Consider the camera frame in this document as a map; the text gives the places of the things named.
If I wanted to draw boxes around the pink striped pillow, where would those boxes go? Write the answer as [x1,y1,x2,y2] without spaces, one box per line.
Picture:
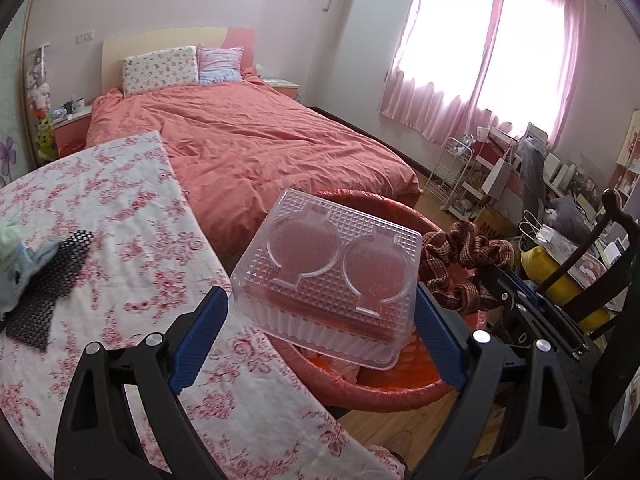
[197,45,244,85]

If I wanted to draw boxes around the clear plastic food container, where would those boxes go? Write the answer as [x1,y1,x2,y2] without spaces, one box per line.
[230,188,423,372]

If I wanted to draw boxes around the pink curtain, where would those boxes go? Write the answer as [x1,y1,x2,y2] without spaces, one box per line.
[378,0,507,128]
[472,0,607,147]

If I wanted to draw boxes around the floral white pillow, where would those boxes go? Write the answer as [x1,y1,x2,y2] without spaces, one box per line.
[122,46,199,97]

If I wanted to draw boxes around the white paper bag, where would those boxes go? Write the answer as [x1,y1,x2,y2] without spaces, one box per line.
[482,157,513,201]

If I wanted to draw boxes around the brown plaid scrunchie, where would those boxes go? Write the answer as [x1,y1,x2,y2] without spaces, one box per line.
[419,220,516,313]

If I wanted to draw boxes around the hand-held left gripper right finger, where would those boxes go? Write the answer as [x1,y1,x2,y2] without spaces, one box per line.
[407,281,586,480]

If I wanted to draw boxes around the small pink nightstand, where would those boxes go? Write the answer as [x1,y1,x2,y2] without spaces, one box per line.
[262,77,301,103]

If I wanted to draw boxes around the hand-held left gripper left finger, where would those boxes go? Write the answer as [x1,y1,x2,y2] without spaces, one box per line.
[54,286,236,480]

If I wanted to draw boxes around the hanging stuffed toys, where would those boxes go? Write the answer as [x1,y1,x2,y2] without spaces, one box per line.
[25,45,57,161]

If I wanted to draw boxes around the dark wooden chair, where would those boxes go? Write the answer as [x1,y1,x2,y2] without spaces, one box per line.
[542,187,640,411]

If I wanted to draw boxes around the cream and pink headboard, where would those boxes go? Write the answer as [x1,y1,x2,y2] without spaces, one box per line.
[101,26,257,96]

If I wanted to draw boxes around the blue tissue pack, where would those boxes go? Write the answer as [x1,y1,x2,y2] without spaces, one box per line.
[0,220,63,318]

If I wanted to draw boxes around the yellow cushion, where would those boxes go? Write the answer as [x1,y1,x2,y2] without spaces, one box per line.
[520,245,611,333]

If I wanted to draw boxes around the cardboard box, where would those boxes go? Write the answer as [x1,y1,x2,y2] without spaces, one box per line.
[472,207,521,238]

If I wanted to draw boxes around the white wire cart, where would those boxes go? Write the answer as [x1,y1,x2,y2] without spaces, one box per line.
[425,135,482,222]

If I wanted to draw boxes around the red round basket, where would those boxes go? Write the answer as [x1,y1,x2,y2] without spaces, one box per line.
[285,187,483,411]

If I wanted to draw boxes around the black mesh sheet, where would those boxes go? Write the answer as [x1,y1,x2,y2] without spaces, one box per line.
[4,230,96,352]

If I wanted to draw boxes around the cream wall cabinet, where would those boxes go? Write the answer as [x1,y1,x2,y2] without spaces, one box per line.
[607,110,640,201]

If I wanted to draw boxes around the flower print wardrobe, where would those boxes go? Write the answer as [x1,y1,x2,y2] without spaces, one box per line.
[0,20,36,191]

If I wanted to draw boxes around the pink nightstand with mugs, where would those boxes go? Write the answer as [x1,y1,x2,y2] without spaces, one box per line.
[51,105,94,161]

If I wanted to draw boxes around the grey jacket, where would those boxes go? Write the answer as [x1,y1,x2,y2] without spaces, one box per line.
[519,147,551,211]

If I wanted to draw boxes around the bed with pink duvet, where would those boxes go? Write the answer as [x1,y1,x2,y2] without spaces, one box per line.
[85,72,421,261]

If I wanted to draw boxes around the red floral white cloth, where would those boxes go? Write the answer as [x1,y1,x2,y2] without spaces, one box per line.
[0,130,406,480]

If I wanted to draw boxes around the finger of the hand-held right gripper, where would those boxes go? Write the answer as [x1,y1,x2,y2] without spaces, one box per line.
[510,274,594,359]
[475,263,551,347]

